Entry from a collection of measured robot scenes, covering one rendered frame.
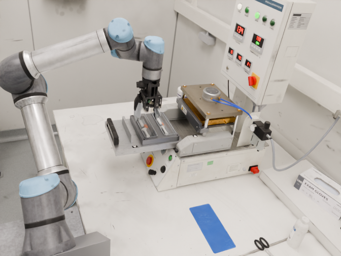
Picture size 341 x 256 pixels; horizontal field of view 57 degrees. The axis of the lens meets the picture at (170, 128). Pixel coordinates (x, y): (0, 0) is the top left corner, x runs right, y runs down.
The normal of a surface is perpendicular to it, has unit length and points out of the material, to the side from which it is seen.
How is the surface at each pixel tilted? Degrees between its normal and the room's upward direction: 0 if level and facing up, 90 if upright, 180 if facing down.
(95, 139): 0
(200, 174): 90
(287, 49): 90
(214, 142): 90
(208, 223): 0
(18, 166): 0
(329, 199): 87
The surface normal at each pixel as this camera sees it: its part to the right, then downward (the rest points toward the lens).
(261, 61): -0.93, 0.11
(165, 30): 0.41, 0.54
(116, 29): 0.00, -0.13
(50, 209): 0.63, -0.23
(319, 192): -0.80, 0.19
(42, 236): 0.07, -0.45
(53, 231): 0.51, -0.51
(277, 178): 0.11, -0.83
